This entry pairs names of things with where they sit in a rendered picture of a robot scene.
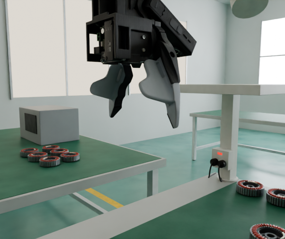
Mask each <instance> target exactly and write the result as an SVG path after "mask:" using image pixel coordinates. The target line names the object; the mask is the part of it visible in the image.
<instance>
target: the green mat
mask: <svg viewBox="0 0 285 239"><path fill-rule="evenodd" d="M236 183H237V182H234V183H232V184H230V185H228V186H226V187H223V188H221V189H219V190H217V191H214V192H212V193H210V194H208V195H205V196H203V197H201V198H199V199H196V200H194V201H192V202H190V203H187V204H185V205H183V206H181V207H179V208H176V209H174V210H172V211H170V212H168V213H165V214H163V215H161V216H159V217H157V218H154V219H152V220H150V221H148V222H145V223H143V224H141V225H139V226H136V227H134V228H132V229H130V230H127V231H125V232H123V233H121V234H118V235H116V236H114V237H112V238H110V239H249V234H250V228H251V227H252V226H253V225H256V224H261V223H262V224H264V223H265V224H271V225H275V226H278V227H281V228H283V229H285V207H282V206H281V207H280V206H277V205H274V204H272V203H270V202H268V201H267V200H266V192H267V190H265V193H264V195H262V196H258V197H250V196H245V195H243V194H240V193H239V192H237V191H236Z"/></svg>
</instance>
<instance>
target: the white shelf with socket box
mask: <svg viewBox="0 0 285 239"><path fill-rule="evenodd" d="M180 93H203V94H222V113H221V139H220V147H215V148H212V159H211V160H210V164H211V166H210V169H209V176H208V178H210V177H211V176H213V175H214V174H216V173H214V174H212V175H210V172H211V167H216V168H218V175H217V179H218V180H219V181H220V182H227V183H234V182H237V181H238V177H237V176H236V171H237V150H238V130H239V109H240V95H257V96H260V95H275V94H285V84H180Z"/></svg>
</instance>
